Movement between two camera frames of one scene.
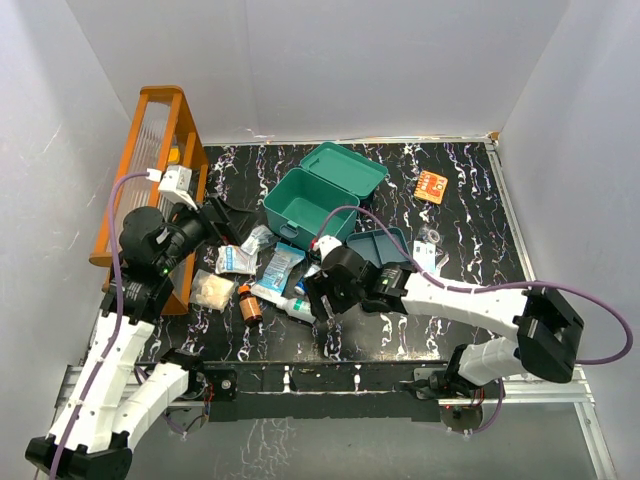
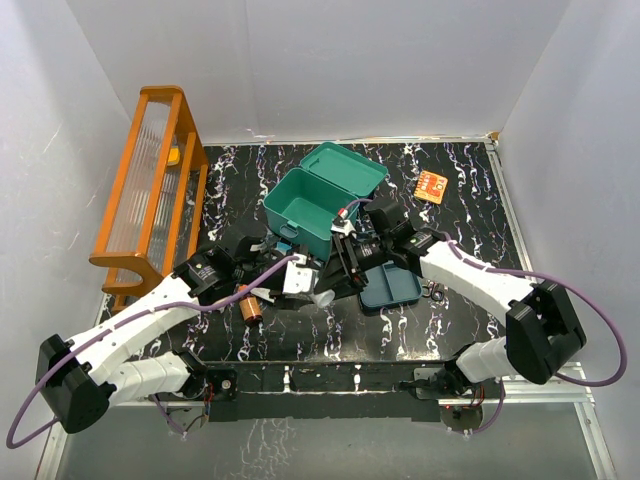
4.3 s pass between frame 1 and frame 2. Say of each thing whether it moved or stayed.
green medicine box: stayed
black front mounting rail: stayed
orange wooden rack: stayed
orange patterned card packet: stayed
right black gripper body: moved
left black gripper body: moved
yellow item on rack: stayed
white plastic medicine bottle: moved
